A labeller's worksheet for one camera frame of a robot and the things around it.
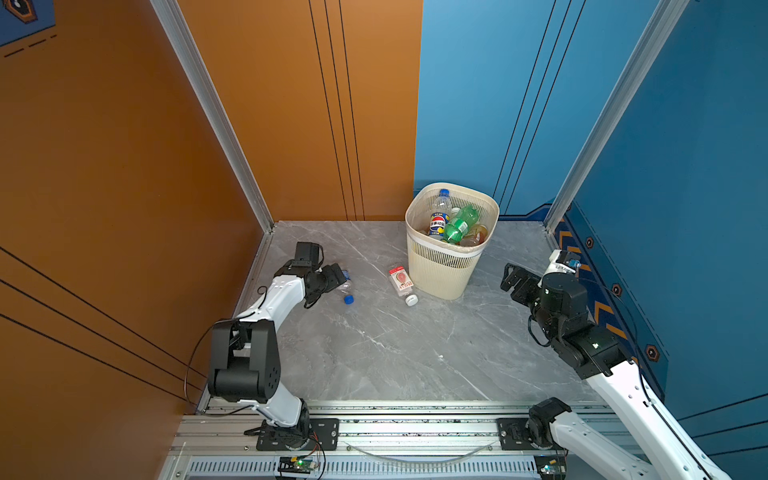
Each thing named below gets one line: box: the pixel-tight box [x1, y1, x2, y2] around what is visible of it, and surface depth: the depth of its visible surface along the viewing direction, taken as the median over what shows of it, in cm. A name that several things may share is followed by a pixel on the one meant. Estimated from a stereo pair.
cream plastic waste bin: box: [405, 182, 500, 300], surface depth 90 cm
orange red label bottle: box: [459, 224, 489, 247], surface depth 85 cm
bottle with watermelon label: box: [388, 264, 419, 307], surface depth 99 cm
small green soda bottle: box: [444, 205, 479, 244], surface depth 84 cm
